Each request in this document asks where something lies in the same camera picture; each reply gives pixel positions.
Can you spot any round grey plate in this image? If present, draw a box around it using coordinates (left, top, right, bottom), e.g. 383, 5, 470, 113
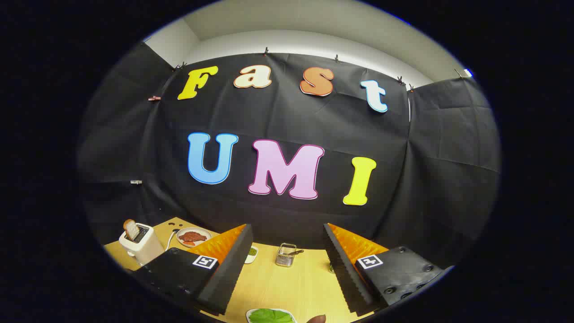
176, 227, 212, 248

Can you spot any black backdrop cloth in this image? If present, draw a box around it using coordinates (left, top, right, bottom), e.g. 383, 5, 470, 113
76, 43, 502, 279

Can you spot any green lettuce leaf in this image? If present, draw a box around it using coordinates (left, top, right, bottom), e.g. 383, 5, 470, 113
249, 309, 293, 323

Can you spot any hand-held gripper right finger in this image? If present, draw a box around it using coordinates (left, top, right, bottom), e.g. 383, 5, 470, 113
323, 223, 455, 315

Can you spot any small white plate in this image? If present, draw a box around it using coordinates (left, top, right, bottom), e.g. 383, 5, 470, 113
245, 308, 297, 323

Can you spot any white toaster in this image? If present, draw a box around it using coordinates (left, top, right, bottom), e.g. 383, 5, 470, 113
119, 223, 165, 266

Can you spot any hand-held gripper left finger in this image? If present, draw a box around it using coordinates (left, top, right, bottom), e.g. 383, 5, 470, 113
134, 224, 254, 315

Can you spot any metal wire basket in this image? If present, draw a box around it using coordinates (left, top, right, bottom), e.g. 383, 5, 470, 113
275, 243, 297, 268

